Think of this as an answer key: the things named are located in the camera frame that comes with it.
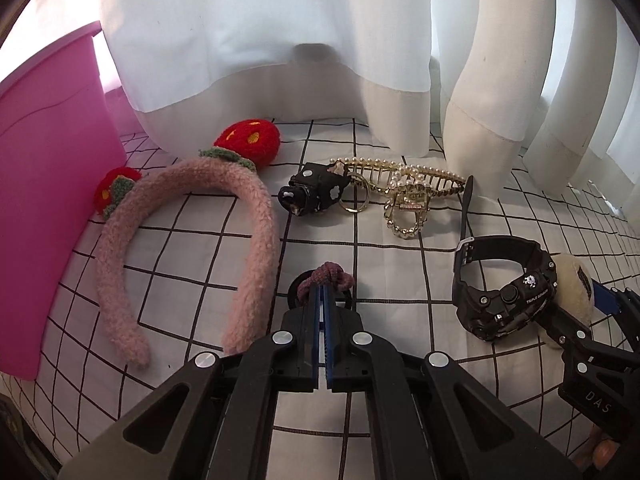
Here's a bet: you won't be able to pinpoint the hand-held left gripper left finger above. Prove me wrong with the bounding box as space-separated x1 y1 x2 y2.
57 280 321 480

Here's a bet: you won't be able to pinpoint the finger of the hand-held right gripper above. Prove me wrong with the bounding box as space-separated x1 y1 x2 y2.
592 282 640 346
535 307 640 377

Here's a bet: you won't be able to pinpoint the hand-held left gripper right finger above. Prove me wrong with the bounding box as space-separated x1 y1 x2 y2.
322 282 583 480

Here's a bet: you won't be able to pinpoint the beige plush toy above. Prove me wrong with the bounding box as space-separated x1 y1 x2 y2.
542 254 596 351

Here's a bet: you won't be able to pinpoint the black and mauve hair tie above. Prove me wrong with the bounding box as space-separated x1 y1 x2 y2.
289 261 357 311

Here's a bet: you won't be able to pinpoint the black wrist watch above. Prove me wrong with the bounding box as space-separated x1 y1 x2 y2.
451 176 558 342

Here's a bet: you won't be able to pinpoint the pink fluffy strawberry headband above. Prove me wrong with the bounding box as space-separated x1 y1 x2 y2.
95 117 282 368

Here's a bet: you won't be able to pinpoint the black camera keychain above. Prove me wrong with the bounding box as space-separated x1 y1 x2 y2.
277 161 372 218

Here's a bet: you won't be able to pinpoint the gold pearl hair claw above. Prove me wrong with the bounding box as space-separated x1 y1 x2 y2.
332 156 467 241

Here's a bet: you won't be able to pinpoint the pink plastic tub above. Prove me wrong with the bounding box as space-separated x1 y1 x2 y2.
0 21 127 381

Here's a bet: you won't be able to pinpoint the person's right hand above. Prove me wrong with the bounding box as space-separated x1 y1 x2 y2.
575 422 626 473

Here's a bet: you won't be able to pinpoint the black-checked white tablecloth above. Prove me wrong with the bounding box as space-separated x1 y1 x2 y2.
0 117 640 466

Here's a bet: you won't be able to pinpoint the white curtain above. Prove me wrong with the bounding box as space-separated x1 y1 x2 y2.
95 0 640 216

